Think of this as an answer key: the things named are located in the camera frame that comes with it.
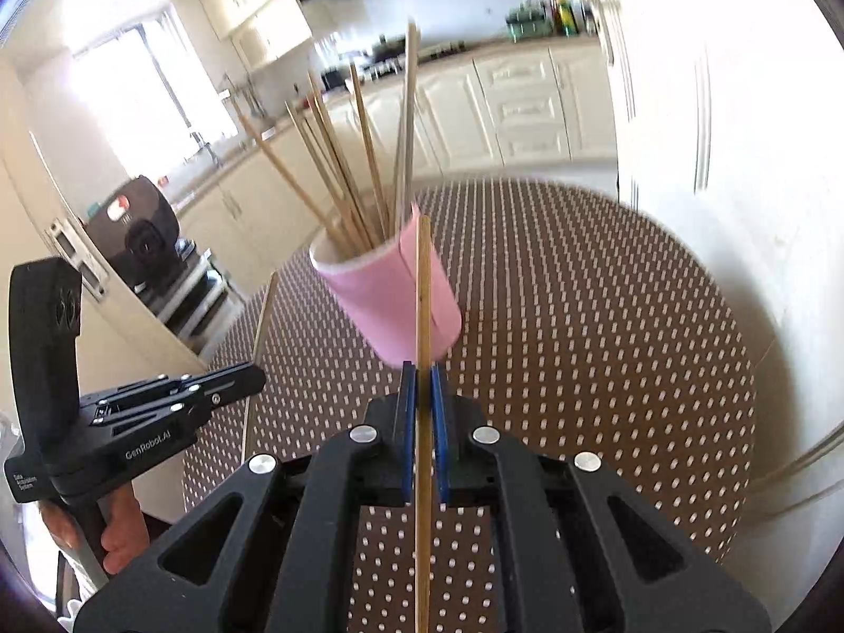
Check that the long wooden chopstick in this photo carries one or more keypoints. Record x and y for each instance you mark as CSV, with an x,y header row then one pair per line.
x,y
264,316
424,290

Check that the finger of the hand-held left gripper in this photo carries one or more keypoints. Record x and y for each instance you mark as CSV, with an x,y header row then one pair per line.
x,y
151,412
231,376

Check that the lattice door wall cabinet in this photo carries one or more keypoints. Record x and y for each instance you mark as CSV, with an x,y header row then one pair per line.
x,y
273,30

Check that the sink faucet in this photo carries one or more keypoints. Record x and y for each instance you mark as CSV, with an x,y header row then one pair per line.
x,y
208,148

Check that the bunch of wooden chopsticks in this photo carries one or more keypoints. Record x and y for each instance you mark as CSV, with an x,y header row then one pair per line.
x,y
406,125

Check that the person's left hand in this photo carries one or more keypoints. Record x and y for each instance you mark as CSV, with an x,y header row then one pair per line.
x,y
125,527

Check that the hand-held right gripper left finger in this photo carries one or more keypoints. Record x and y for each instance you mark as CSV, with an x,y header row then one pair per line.
x,y
408,435

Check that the green electric cooker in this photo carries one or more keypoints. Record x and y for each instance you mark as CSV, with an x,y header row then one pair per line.
x,y
527,23

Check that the wok with lid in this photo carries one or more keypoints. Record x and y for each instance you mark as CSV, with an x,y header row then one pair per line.
x,y
389,49

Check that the green oil bottle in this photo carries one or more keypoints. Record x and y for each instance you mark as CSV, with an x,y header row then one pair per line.
x,y
560,16

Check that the black countertop appliance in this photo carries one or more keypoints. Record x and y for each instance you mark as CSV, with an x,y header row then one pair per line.
x,y
138,237

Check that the metal shelf rack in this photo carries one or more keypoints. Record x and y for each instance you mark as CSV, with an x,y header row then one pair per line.
x,y
198,303

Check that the gas stove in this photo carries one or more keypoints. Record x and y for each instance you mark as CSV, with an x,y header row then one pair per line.
x,y
435,53

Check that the cream base cabinets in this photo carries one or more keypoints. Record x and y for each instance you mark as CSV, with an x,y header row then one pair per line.
x,y
527,112

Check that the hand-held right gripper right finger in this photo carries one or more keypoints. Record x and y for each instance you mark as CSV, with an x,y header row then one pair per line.
x,y
440,435

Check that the metal strike plate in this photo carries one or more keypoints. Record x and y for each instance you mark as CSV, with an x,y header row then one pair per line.
x,y
76,257

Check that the black kettle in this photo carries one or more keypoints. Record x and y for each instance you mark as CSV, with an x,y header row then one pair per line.
x,y
332,79

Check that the pink cup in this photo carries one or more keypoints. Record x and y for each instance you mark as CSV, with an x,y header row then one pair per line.
x,y
382,297

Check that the white door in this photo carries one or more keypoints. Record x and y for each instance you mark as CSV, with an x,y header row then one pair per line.
x,y
725,145

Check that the barred window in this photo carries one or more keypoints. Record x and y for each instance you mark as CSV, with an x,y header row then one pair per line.
x,y
151,92

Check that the dark sauce bottle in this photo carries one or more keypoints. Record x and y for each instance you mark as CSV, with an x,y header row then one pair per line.
x,y
579,16

